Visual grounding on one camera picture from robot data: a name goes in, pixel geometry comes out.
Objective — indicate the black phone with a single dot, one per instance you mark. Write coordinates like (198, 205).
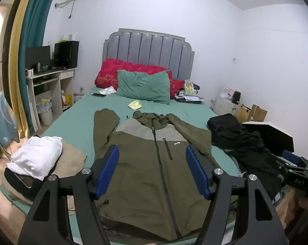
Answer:
(98, 95)

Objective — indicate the bed with green sheet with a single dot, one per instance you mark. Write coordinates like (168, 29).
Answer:
(74, 122)

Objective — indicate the yellow container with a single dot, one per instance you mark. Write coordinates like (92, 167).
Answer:
(68, 100)

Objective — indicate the glass balcony door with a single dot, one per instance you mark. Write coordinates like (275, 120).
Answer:
(0, 43)

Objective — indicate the grey blue denim garment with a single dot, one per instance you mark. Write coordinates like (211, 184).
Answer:
(233, 160)

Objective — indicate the white mug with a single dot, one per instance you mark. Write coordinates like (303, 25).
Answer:
(29, 73)

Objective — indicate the black puffy jacket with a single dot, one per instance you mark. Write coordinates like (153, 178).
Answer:
(261, 163)

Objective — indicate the snack bag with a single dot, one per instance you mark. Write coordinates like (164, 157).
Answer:
(189, 88)

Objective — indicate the trash bin with bag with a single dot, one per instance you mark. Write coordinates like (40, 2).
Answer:
(45, 114)

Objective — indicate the white box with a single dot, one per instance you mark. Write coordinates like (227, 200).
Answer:
(225, 93)

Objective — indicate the brown cardboard box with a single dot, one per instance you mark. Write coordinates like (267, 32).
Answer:
(258, 113)

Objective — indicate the grey padded headboard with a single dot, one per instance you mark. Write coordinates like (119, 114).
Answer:
(148, 48)

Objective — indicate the white paper packet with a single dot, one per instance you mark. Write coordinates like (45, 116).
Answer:
(108, 90)

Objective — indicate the black folded garment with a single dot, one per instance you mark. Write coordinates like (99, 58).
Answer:
(16, 185)

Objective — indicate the white air conditioner pipe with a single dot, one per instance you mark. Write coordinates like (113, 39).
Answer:
(63, 3)

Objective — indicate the white computer desk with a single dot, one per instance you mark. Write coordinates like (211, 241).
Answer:
(64, 75)

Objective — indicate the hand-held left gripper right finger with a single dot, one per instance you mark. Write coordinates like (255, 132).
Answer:
(196, 171)

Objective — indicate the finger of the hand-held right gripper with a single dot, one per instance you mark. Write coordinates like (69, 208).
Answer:
(291, 157)

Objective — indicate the steel tumbler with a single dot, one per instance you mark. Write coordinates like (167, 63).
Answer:
(38, 66)

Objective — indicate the black monitor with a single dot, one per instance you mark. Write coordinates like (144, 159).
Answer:
(37, 56)

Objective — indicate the brown paper bag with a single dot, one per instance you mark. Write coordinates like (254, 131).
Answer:
(243, 113)

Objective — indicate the stack of papers and books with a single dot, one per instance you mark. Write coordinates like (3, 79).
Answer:
(189, 99)

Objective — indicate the black speaker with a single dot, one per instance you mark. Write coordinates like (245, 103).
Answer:
(236, 97)

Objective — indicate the black computer tower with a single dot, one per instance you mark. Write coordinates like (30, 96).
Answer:
(67, 55)

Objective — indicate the green pillow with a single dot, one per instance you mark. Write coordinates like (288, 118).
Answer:
(143, 86)

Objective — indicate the white nightstand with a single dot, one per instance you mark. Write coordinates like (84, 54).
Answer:
(225, 106)

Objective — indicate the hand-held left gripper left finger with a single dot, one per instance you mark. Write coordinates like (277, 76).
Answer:
(108, 171)

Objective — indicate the beige folded garment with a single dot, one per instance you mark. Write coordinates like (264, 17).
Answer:
(69, 155)

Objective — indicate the olive green jacket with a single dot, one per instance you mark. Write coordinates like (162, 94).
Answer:
(143, 178)

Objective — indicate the yellow packet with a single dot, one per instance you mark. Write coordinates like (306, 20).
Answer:
(135, 104)

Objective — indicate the teal curtain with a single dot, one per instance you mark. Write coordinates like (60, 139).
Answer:
(31, 30)

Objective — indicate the white folded garment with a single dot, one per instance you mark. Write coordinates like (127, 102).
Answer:
(34, 155)

